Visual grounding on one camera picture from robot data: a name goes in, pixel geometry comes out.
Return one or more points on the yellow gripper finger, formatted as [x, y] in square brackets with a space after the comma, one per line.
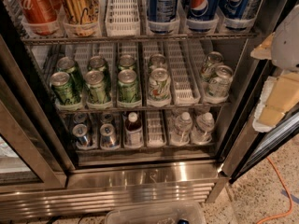
[279, 95]
[263, 51]

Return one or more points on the green can lane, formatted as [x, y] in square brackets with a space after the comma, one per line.
[128, 86]
[126, 62]
[100, 64]
[71, 67]
[97, 87]
[63, 87]

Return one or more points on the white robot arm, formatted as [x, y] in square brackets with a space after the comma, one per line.
[285, 45]

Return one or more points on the silver can right rear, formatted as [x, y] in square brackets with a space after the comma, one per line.
[212, 60]

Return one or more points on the silver can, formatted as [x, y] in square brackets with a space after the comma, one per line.
[212, 60]
[82, 134]
[108, 137]
[81, 118]
[220, 82]
[106, 118]

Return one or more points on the silver can right front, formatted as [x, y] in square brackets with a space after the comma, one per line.
[220, 82]

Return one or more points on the blue pepsi can right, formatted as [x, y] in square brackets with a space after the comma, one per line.
[239, 15]

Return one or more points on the blue pepsi can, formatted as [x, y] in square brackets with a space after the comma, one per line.
[161, 15]
[239, 15]
[201, 14]

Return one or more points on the fridge door right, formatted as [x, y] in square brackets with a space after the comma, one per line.
[249, 147]

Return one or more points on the blue pepsi can middle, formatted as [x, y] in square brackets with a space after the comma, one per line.
[201, 14]

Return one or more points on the white diet can rear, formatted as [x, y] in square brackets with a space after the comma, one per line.
[157, 61]

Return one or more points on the white diet can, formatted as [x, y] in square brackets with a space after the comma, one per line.
[157, 61]
[159, 85]

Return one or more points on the white diet can front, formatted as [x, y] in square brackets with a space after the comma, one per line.
[159, 85]

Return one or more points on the blue pepsi can left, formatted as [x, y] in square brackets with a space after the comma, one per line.
[161, 15]

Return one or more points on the stainless steel fridge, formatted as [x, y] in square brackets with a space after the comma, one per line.
[48, 175]

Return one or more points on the gold soda can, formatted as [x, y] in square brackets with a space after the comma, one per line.
[81, 14]

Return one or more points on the silver can bottom rear left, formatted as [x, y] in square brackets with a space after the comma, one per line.
[81, 118]

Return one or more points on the silver can bottom front left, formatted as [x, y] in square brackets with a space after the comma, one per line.
[82, 134]

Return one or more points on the red cola can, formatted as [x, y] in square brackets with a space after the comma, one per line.
[41, 13]

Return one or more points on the empty white middle lane tray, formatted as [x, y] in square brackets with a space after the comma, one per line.
[184, 87]

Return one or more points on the empty white lane tray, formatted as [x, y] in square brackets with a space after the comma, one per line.
[184, 87]
[122, 18]

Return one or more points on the clear water bottle right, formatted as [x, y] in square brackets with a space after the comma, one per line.
[202, 129]

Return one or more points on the clear water bottle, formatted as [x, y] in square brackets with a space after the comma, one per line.
[182, 126]
[202, 129]

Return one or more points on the clear water bottle left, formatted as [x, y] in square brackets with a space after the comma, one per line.
[182, 126]

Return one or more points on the empty white top lane tray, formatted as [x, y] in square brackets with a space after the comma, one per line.
[122, 18]

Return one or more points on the brown drink bottle white cap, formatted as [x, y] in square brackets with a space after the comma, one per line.
[134, 131]

